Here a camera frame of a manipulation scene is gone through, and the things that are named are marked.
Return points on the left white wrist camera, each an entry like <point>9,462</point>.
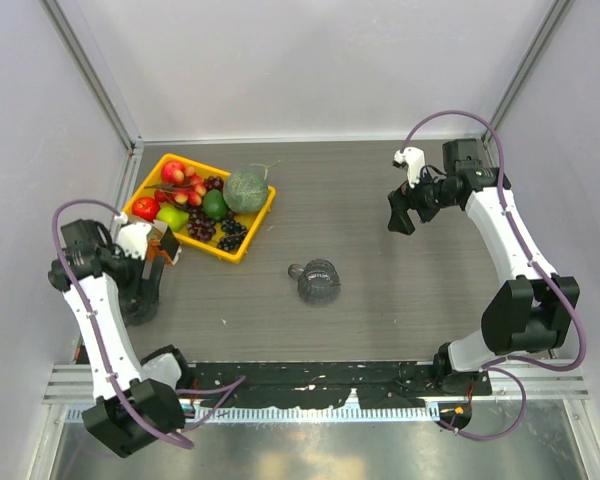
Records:
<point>132,237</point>

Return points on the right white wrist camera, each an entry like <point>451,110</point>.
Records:
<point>411,160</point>

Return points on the green netted melon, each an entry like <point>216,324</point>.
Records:
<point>246,190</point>

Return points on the white slotted cable duct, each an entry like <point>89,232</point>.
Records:
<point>350,412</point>

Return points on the clear glass coffee server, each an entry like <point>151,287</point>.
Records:
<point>318,282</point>

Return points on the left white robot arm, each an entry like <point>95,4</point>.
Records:
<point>109,289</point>

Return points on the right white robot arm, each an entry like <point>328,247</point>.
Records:
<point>530,311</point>

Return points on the green pear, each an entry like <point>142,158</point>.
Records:
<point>175,218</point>

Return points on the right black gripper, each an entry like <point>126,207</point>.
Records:
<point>400,200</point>

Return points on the red cherry bunch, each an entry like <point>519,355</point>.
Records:
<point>189,194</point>

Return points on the yellow plastic fruit tray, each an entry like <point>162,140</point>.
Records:
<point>251,221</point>

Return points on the orange coffee filter box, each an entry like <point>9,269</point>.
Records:
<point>162,242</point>

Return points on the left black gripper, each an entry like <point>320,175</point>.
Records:
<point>137,263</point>

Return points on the black grape bunch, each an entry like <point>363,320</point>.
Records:
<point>234,233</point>

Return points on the dark red grape bunch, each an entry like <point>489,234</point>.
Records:
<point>201,227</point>

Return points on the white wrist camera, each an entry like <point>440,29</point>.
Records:
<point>132,237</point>
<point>411,160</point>

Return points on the aluminium frame rail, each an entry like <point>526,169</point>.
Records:
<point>72,384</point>

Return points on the red apple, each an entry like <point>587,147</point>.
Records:
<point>173,172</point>
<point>146,208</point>

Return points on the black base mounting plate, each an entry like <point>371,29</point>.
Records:
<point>320,385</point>

